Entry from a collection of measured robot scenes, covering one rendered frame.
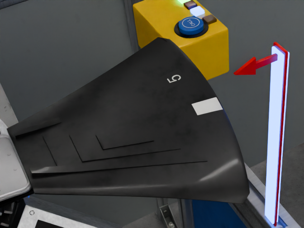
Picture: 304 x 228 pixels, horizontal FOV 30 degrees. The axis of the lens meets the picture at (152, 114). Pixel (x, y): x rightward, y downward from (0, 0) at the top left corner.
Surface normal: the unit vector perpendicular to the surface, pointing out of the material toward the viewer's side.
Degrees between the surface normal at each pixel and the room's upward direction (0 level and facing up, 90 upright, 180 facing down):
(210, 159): 24
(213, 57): 90
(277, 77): 90
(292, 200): 0
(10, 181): 7
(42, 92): 90
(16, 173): 7
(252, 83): 90
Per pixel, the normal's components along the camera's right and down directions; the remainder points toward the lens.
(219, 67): 0.43, 0.58
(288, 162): -0.11, -0.73
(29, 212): 0.26, -0.03
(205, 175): 0.26, -0.51
